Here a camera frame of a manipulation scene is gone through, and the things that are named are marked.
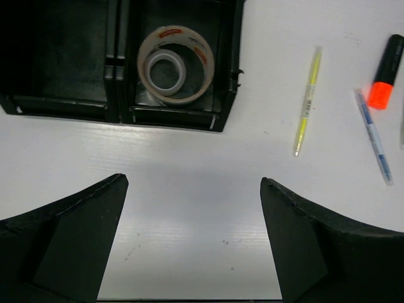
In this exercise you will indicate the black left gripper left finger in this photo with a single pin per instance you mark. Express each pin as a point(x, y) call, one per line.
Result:
point(59, 252)

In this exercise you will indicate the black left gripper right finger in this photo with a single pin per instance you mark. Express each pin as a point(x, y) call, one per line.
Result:
point(323, 256)

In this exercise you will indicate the small clear tape roll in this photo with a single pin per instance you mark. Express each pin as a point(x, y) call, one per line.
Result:
point(171, 56)

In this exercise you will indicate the large brown tape roll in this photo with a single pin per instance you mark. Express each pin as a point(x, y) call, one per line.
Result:
point(180, 35)

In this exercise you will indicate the blue thin pen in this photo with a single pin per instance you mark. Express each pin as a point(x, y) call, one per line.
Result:
point(374, 138)

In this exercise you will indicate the orange cap black highlighter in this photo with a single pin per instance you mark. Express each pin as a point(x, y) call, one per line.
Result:
point(385, 77)

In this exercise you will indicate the green thin pen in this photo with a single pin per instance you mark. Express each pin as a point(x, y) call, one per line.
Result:
point(402, 131)

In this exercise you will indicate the yellow thin pen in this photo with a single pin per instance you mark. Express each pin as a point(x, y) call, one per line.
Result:
point(308, 98)

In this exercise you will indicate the black four-compartment organizer tray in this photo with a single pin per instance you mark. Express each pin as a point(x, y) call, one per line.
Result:
point(78, 60)

